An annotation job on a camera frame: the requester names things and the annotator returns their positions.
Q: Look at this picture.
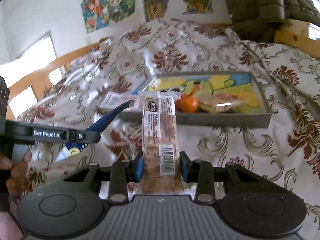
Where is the rice cracker snack pack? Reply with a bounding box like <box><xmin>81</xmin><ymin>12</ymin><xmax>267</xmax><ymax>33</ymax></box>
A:
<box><xmin>197</xmin><ymin>93</ymin><xmax>242</xmax><ymax>114</ymax></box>

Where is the person's left hand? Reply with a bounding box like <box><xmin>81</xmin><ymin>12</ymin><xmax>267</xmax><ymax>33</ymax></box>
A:
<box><xmin>1</xmin><ymin>149</ymin><xmax>31</xmax><ymax>197</ymax></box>

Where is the floral satin bedspread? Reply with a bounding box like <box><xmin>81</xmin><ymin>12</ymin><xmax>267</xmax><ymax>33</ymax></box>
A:
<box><xmin>15</xmin><ymin>17</ymin><xmax>320</xmax><ymax>233</ymax></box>

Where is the clear nut bar package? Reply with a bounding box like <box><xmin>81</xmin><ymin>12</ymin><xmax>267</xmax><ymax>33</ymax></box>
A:
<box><xmin>142</xmin><ymin>92</ymin><xmax>184</xmax><ymax>195</ymax></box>

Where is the orange tangerine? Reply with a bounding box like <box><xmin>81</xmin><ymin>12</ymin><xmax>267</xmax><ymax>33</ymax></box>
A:
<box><xmin>175</xmin><ymin>94</ymin><xmax>199</xmax><ymax>113</ymax></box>

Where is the olive puffer jacket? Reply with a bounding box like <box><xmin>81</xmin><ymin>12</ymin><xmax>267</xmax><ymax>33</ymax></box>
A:
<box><xmin>225</xmin><ymin>0</ymin><xmax>319</xmax><ymax>42</ymax></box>

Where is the grey tray with painting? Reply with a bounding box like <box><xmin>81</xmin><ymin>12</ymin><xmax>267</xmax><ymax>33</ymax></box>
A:
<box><xmin>120</xmin><ymin>70</ymin><xmax>272</xmax><ymax>129</ymax></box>

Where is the anime girl poster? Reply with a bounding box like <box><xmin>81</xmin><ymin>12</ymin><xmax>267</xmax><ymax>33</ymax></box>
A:
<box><xmin>81</xmin><ymin>0</ymin><xmax>110</xmax><ymax>33</ymax></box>

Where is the blond boy poster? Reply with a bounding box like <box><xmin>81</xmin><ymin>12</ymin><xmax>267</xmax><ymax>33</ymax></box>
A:
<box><xmin>106</xmin><ymin>0</ymin><xmax>136</xmax><ymax>23</ymax></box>

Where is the wooden bed frame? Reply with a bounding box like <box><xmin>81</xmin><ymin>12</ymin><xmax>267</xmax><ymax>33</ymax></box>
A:
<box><xmin>4</xmin><ymin>36</ymin><xmax>113</xmax><ymax>120</ymax></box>

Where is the white green snack bag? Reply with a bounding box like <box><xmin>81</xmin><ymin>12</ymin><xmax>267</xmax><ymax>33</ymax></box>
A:
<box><xmin>100</xmin><ymin>92</ymin><xmax>131</xmax><ymax>109</ymax></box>

